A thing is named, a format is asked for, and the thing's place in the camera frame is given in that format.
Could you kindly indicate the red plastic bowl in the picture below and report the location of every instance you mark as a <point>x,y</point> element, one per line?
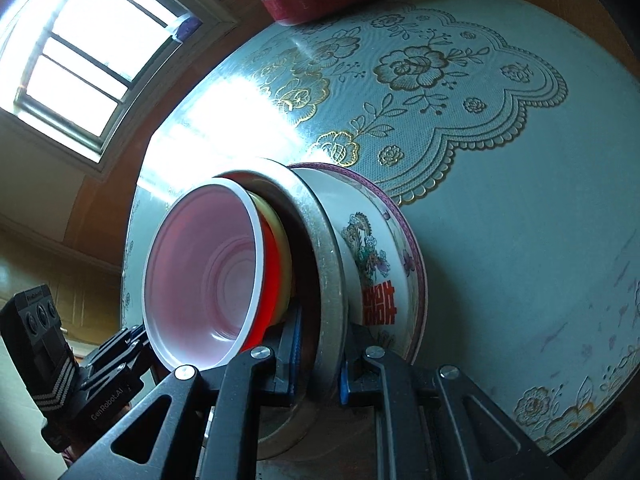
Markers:
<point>212,278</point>

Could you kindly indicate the window with frame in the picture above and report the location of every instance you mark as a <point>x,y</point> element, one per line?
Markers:
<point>77,72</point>

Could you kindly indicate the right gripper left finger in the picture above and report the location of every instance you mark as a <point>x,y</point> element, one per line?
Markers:
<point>201,423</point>

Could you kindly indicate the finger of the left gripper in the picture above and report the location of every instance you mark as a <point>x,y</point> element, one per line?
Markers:
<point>123,376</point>
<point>112,342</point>

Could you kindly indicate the large purple-rimmed floral plate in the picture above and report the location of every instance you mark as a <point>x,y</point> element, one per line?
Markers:
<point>410,259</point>

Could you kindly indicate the blue-white item on sill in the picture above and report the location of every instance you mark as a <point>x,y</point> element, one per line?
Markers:
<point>188,24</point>

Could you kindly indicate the yellow plastic bowl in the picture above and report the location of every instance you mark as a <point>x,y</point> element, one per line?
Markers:
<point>284,254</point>

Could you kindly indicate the stainless steel bowl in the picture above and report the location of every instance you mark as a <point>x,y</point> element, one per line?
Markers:
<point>318,295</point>

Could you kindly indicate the red-character floral deep plate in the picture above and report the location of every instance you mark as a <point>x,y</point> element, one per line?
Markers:
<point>370,259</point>

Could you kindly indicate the floral plastic tablecloth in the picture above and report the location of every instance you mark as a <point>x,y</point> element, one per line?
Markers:
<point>508,139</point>

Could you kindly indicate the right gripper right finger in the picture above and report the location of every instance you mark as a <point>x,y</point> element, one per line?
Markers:
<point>434,424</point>

